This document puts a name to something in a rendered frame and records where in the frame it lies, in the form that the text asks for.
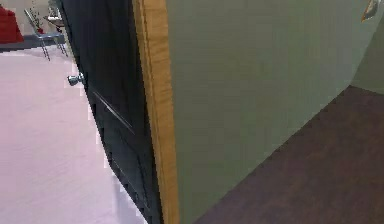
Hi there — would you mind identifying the orange framed wall picture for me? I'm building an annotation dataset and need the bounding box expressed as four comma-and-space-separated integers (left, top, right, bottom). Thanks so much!
361, 0, 382, 23

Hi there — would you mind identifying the red sofa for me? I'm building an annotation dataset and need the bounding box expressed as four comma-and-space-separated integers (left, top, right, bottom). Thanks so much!
0, 5, 25, 45

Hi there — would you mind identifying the silver round door knob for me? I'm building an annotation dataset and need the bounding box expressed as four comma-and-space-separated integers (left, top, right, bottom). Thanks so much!
66, 73, 85, 87

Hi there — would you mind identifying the grey metal chair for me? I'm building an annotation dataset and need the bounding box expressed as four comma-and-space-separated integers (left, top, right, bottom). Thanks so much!
23, 7, 69, 62

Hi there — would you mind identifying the wooden door frame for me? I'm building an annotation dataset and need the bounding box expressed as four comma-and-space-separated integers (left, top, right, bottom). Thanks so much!
131, 0, 181, 224

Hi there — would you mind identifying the black room door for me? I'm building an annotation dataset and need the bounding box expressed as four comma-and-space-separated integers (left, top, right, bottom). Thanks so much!
59, 0, 164, 224

